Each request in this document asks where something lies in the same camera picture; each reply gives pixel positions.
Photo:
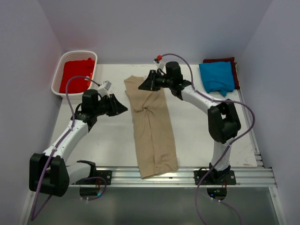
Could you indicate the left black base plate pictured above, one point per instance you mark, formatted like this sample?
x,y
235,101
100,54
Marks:
x,y
99,176

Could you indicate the folded dark red t shirt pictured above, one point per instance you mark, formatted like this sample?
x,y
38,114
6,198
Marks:
x,y
233,65

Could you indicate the folded blue t shirt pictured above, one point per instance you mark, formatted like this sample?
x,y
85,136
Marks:
x,y
217,77

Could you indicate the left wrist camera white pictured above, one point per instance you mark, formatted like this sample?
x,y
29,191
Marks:
x,y
104,89

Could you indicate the white plastic laundry basket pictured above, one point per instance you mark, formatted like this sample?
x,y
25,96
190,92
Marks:
x,y
72,63

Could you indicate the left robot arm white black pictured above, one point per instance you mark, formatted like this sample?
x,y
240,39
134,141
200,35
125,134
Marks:
x,y
65,140

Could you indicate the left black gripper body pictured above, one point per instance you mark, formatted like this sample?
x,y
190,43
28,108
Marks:
x,y
103,106

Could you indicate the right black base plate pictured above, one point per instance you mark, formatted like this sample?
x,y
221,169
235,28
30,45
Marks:
x,y
225,177

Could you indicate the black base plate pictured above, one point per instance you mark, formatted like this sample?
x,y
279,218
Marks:
x,y
99,176
225,177

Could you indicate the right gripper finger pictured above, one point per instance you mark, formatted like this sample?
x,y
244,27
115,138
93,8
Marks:
x,y
150,79
146,85

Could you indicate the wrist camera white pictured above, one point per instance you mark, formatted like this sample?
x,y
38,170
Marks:
x,y
104,89
159,62

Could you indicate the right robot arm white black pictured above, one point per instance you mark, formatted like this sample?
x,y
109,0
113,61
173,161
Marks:
x,y
223,120

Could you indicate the aluminium mounting rail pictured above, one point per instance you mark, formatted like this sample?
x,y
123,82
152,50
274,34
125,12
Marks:
x,y
184,177

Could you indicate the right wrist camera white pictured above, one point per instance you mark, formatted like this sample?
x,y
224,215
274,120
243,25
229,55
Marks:
x,y
159,62

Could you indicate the beige polo shirt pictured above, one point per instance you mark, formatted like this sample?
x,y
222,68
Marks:
x,y
153,132

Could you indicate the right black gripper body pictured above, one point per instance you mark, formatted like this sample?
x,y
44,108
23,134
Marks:
x,y
161,81

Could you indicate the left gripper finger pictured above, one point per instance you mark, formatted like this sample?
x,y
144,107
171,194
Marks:
x,y
115,113
116,105

